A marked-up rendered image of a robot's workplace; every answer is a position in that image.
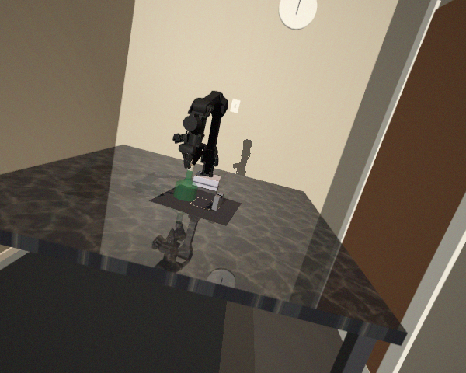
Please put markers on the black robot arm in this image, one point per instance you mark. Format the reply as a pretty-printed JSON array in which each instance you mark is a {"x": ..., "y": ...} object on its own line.
[{"x": 216, "y": 105}]

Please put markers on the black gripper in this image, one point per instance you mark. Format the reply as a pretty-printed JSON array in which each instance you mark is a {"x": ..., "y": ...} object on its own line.
[{"x": 192, "y": 151}]

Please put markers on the green glass bottle with white cap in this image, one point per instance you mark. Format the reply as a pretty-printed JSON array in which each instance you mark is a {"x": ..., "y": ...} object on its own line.
[{"x": 186, "y": 189}]

